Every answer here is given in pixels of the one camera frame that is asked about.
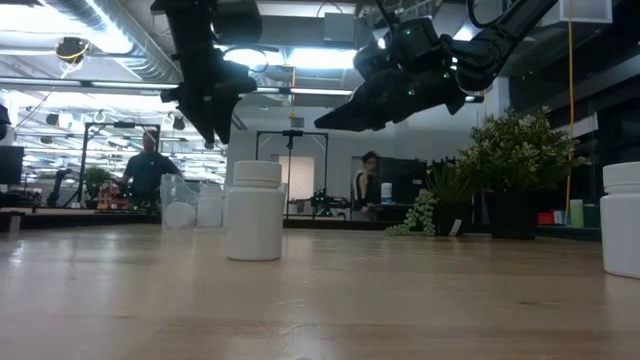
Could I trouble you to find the white-flowered potted plant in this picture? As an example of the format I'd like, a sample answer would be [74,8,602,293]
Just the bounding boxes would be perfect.
[457,105,591,241]

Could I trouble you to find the ceiling light panel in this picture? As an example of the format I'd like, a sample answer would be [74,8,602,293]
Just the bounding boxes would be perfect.
[222,44,359,71]

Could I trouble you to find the black monitor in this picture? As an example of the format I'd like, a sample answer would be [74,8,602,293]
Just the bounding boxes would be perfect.
[0,145,25,186]

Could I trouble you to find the grey ceiling box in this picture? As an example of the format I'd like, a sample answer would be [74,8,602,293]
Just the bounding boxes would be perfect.
[323,12,360,44]

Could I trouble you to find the black cabinet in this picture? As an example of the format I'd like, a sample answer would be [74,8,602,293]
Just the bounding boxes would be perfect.
[375,157,430,222]

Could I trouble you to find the person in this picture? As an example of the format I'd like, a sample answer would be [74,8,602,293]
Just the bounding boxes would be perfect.
[115,130,184,209]
[349,151,380,221]

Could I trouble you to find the clear plastic basket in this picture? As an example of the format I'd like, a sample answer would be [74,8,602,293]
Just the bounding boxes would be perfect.
[159,173,290,231]

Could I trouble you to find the small distant green plant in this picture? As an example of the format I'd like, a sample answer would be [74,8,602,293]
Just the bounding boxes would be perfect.
[82,167,114,210]

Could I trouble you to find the black gantry frame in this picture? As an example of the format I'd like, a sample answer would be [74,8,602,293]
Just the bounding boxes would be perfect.
[77,121,162,209]
[254,129,330,220]

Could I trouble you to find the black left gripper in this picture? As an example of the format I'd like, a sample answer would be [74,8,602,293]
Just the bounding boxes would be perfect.
[159,54,259,145]

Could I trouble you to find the linear ceiling light bar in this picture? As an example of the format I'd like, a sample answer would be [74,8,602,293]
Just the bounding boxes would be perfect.
[249,85,354,97]

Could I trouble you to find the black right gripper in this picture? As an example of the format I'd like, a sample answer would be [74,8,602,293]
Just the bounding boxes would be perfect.
[313,42,466,132]

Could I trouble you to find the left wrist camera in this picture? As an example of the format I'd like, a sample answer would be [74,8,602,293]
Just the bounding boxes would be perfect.
[212,0,265,45]

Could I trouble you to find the light green cup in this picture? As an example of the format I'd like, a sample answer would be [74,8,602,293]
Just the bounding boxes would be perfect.
[569,198,585,229]

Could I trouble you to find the black ceiling dome camera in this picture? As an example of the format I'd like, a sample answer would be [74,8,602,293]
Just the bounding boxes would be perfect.
[54,36,91,65]

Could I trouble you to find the white pill bottle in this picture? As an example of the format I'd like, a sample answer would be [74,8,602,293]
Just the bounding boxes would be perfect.
[223,159,287,263]
[163,201,198,230]
[196,183,226,229]
[598,161,640,280]

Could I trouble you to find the dark green cup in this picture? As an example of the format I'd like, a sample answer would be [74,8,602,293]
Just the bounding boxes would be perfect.
[583,203,601,229]

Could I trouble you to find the silver ventilation duct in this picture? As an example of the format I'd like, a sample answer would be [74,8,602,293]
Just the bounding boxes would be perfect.
[44,0,184,84]

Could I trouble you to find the succulent potted plant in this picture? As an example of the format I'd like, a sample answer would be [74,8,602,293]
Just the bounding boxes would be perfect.
[383,158,476,238]

